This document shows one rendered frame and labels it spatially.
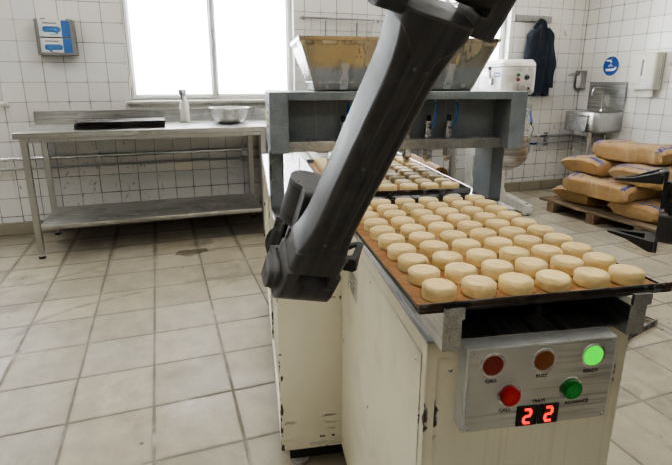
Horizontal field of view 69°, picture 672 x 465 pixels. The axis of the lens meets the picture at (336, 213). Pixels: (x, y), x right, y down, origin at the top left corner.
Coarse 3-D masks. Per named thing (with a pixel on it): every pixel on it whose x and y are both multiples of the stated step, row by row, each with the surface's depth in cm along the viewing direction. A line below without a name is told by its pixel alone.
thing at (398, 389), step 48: (384, 288) 94; (384, 336) 95; (480, 336) 73; (624, 336) 77; (384, 384) 97; (432, 384) 74; (384, 432) 99; (432, 432) 76; (480, 432) 77; (528, 432) 79; (576, 432) 81
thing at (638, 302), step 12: (576, 300) 84; (588, 300) 81; (600, 300) 78; (612, 300) 76; (624, 300) 73; (636, 300) 71; (648, 300) 72; (600, 312) 79; (612, 312) 76; (624, 312) 73; (636, 312) 73; (612, 324) 76; (624, 324) 74; (636, 324) 73
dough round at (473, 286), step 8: (464, 280) 72; (472, 280) 72; (480, 280) 72; (488, 280) 72; (464, 288) 72; (472, 288) 70; (480, 288) 70; (488, 288) 70; (472, 296) 71; (480, 296) 70; (488, 296) 70
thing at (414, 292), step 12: (408, 216) 114; (360, 228) 105; (456, 228) 105; (372, 240) 97; (408, 240) 97; (384, 252) 90; (384, 264) 84; (396, 264) 84; (396, 276) 79; (408, 288) 74; (420, 288) 74; (576, 288) 74; (420, 300) 70; (456, 300) 70
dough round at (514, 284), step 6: (504, 276) 74; (510, 276) 74; (516, 276) 74; (522, 276) 74; (528, 276) 74; (498, 282) 74; (504, 282) 72; (510, 282) 72; (516, 282) 72; (522, 282) 72; (528, 282) 72; (498, 288) 74; (504, 288) 72; (510, 288) 71; (516, 288) 71; (522, 288) 71; (528, 288) 71; (510, 294) 72; (516, 294) 71; (522, 294) 71; (528, 294) 71
